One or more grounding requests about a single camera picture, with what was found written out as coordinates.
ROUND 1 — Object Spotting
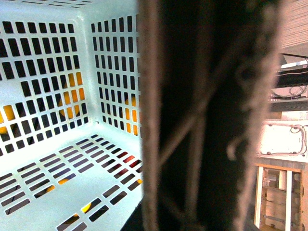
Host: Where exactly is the light blue plastic basket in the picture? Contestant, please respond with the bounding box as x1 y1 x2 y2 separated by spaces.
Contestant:
0 0 143 231

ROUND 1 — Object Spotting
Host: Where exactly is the grey basket handle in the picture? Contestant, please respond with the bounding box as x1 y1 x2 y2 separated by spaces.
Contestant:
138 0 289 231

